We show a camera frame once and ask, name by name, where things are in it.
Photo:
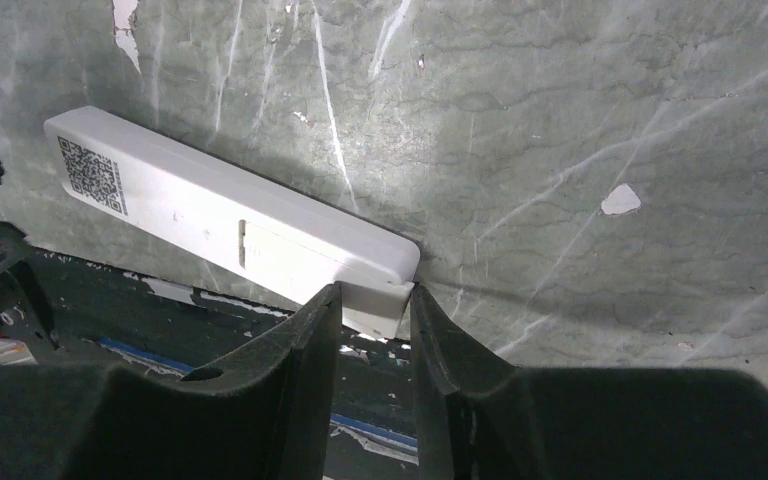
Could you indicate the white battery cover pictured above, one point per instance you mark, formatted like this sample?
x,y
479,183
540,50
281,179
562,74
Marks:
x,y
373,302

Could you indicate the white remote control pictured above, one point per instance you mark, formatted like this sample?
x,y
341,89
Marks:
x,y
195,201

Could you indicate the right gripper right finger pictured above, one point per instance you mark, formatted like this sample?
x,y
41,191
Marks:
x,y
480,417

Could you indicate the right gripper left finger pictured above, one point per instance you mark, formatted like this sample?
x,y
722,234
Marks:
x,y
261,411

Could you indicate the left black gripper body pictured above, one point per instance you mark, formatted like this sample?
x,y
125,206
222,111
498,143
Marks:
x,y
25,312

